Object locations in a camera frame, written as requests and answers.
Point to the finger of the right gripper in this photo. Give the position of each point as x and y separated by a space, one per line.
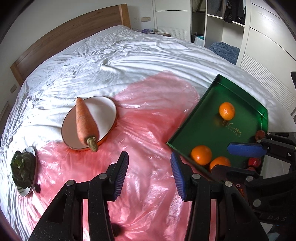
246 150
233 174

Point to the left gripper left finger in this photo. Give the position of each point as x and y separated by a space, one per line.
63 218

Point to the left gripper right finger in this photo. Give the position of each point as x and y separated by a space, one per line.
218 211

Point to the mandarin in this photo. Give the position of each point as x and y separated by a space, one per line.
224 161

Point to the red apple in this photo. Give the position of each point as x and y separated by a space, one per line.
260 134
254 162

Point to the smooth orange fruit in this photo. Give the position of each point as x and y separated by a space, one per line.
201 154

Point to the large bumpy orange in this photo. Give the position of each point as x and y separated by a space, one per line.
227 111

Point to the green tray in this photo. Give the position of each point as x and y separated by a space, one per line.
205 126

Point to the small dark plum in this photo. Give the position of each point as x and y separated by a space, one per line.
37 188

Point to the dark green leafy vegetable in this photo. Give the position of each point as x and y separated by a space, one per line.
20 165

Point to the carrot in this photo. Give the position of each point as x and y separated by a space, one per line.
86 127

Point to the blue blanket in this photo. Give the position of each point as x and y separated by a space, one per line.
227 52

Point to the pink plastic sheet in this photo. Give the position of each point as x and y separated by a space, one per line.
149 208

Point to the white wardrobe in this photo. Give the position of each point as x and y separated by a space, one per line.
267 47

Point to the white paper bag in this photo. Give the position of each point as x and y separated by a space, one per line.
199 41

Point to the orange rimmed white plate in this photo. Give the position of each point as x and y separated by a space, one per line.
104 113

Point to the hanging dark clothes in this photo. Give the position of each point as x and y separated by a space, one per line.
229 10

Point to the wooden nightstand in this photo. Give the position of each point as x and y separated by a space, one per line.
163 34

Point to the white bed sheet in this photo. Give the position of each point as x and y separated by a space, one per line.
104 65

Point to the wooden headboard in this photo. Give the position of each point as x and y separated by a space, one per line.
67 34

